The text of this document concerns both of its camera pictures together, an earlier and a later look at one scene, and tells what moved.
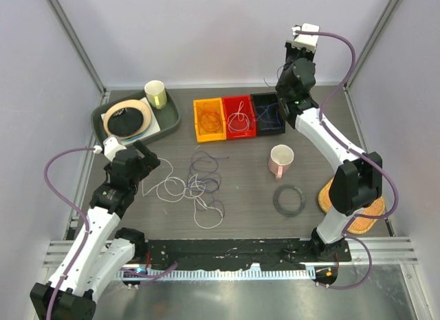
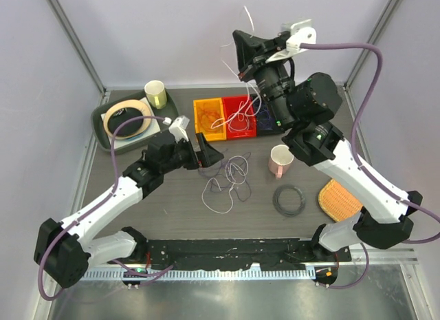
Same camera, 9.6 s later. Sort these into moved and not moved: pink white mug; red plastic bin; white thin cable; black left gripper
Moved: black left gripper
Not moved: white thin cable; red plastic bin; pink white mug
